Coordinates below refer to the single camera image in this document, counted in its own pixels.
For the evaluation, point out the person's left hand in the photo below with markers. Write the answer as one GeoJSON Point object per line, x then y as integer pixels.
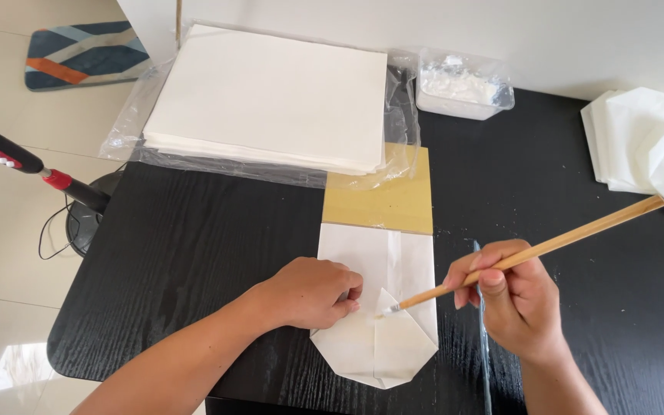
{"type": "Point", "coordinates": [306, 294]}

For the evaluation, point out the person's right hand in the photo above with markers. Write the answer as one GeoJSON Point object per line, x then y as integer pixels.
{"type": "Point", "coordinates": [531, 305]}

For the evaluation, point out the wooden glue brush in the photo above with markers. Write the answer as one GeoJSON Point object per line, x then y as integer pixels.
{"type": "Point", "coordinates": [585, 230]}

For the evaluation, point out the white paper bag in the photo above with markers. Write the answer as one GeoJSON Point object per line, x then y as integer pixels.
{"type": "Point", "coordinates": [401, 346]}

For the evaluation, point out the clear plastic strip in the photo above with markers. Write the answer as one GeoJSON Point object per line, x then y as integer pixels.
{"type": "Point", "coordinates": [485, 351]}

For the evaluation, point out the yellow cardboard template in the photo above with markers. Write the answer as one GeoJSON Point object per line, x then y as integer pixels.
{"type": "Point", "coordinates": [378, 202]}

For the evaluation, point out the pile of finished paper bags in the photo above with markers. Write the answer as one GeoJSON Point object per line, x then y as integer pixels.
{"type": "Point", "coordinates": [637, 138]}

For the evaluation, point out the stack of white paper sheets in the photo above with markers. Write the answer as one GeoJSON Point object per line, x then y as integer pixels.
{"type": "Point", "coordinates": [268, 98]}

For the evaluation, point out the clear plastic wrap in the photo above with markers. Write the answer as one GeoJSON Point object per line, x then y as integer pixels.
{"type": "Point", "coordinates": [136, 144]}

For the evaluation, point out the clear container of white paste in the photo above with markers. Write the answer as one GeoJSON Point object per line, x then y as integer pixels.
{"type": "Point", "coordinates": [461, 86]}

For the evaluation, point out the thin wooden stick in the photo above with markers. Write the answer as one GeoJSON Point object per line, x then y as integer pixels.
{"type": "Point", "coordinates": [178, 23]}

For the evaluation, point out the red and black standing fan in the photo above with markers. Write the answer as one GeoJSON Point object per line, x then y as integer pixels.
{"type": "Point", "coordinates": [21, 164]}

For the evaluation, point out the blue and orange patterned rug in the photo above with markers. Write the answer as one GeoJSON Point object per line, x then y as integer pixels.
{"type": "Point", "coordinates": [84, 57]}

